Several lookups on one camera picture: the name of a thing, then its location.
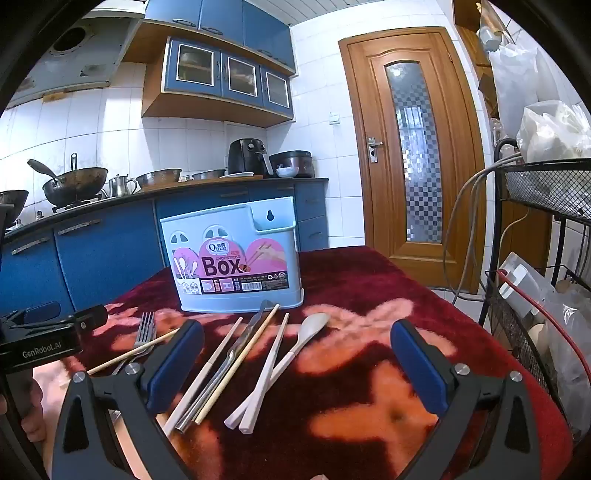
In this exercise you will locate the white tray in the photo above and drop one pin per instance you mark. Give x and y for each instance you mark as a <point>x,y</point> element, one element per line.
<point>235,175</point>

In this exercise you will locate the wooden door glass panel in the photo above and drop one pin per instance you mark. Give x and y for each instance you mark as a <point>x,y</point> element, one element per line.
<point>369,207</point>

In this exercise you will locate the black air fryer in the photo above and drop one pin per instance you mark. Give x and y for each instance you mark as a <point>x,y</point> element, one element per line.
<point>244,157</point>

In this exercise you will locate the white wall switch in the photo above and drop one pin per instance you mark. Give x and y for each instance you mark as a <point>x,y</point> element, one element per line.
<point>334,119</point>

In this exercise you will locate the gas stove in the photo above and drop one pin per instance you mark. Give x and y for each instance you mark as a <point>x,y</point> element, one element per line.
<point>78,205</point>

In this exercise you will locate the light blue utensil box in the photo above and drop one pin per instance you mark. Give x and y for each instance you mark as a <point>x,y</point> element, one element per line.
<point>231,295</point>

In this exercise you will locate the steel kettle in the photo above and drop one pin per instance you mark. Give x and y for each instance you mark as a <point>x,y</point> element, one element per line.
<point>119,187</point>

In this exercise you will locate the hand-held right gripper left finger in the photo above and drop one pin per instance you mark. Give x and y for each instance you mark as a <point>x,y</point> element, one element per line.
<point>173,364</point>

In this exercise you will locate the blue glass-door wall cabinet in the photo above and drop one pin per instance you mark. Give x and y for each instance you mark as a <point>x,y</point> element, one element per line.
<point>194,69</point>

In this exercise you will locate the wooden shelf unit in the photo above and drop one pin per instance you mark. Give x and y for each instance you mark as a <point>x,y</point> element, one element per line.
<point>468,27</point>

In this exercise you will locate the clear plastic bag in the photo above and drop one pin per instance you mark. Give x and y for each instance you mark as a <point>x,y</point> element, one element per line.
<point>554,134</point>

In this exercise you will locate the steel bowl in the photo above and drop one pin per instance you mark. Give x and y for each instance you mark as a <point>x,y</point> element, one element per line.
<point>207,174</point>

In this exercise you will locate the white plastic bag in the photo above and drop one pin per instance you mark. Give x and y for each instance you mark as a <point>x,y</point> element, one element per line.
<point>517,87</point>

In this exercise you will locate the steel table knife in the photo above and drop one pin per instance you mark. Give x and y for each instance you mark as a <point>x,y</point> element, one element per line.
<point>255,325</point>

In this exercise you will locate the blue lower kitchen cabinet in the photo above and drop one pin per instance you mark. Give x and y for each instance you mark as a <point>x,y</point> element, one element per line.
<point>106,249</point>

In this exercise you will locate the dark steel wok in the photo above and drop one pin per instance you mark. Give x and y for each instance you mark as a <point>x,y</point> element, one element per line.
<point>76,184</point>

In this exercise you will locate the blue upper cabinets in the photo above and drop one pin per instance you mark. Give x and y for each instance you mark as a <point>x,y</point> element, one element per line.
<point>217,18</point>

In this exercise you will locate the wooden chopstick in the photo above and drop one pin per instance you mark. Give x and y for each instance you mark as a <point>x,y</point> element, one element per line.
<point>240,360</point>
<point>106,364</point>

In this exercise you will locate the steel fork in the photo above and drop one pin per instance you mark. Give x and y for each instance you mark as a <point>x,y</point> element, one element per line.
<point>145,332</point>

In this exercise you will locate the dark rice cooker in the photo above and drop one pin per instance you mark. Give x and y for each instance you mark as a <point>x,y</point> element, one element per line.
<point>295,159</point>

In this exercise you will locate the white plastic container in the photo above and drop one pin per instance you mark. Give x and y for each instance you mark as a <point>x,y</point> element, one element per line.
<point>521,281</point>

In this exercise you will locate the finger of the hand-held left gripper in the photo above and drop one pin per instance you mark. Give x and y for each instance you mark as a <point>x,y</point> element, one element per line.
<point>92,316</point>
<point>41,311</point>

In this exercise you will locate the person's left hand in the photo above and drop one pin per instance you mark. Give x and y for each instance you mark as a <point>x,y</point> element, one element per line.
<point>33,406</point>

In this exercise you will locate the dark pan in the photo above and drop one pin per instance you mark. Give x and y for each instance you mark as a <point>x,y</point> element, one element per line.
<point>13,198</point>

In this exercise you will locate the steel colander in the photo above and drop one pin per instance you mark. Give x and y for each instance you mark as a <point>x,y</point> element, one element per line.
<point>159,177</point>

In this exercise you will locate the red printed blanket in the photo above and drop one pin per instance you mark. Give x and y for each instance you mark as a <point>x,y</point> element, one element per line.
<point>351,378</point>

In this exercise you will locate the grey range hood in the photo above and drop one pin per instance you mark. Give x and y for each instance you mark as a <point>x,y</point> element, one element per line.
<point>78,55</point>

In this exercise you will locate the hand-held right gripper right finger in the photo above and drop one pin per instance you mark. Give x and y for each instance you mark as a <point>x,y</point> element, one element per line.
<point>418,364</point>

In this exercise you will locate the white bowl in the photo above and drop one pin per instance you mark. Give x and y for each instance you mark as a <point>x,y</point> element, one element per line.
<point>287,172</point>

